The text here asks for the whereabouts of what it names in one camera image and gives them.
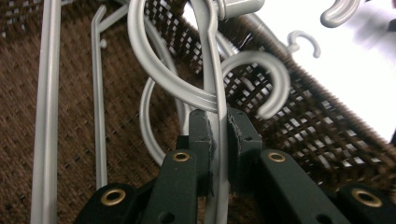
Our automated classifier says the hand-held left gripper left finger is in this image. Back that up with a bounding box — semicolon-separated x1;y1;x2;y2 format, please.
141;108;217;224

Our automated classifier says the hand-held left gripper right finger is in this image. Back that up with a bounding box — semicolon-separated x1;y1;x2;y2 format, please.
228;107;344;224

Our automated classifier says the brown woven basket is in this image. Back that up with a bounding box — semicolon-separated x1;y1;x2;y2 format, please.
0;0;396;224

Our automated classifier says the grey hanger hook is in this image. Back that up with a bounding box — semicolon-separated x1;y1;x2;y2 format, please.
319;0;362;29

